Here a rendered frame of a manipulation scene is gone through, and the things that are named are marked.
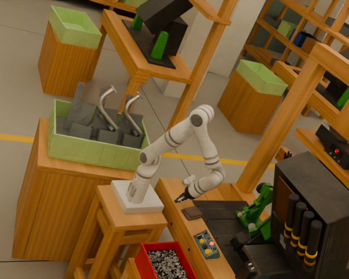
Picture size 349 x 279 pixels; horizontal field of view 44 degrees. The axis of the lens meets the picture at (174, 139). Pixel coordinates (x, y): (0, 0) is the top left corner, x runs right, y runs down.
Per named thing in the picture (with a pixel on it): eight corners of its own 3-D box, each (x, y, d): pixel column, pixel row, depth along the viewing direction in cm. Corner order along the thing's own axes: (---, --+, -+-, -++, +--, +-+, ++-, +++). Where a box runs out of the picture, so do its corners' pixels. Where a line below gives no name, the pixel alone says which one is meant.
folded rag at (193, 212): (188, 220, 236) (190, 216, 235) (180, 210, 241) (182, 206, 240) (201, 218, 243) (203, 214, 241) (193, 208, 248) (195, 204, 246)
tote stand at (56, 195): (11, 257, 282) (37, 165, 245) (16, 203, 323) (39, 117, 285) (111, 265, 309) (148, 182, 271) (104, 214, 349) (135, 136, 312)
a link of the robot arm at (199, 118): (215, 165, 196) (223, 156, 203) (203, 110, 188) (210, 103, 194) (198, 165, 201) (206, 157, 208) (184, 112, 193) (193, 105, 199)
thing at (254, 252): (258, 278, 189) (261, 273, 188) (240, 249, 201) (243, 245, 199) (318, 270, 210) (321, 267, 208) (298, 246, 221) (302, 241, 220)
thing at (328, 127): (332, 151, 219) (339, 140, 216) (314, 134, 230) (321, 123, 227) (340, 152, 223) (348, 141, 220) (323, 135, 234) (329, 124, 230)
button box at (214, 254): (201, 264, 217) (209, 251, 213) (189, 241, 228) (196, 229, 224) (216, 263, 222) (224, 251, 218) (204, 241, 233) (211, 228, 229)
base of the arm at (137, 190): (129, 203, 231) (139, 178, 223) (124, 192, 238) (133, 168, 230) (144, 203, 235) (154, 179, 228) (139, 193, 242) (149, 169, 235)
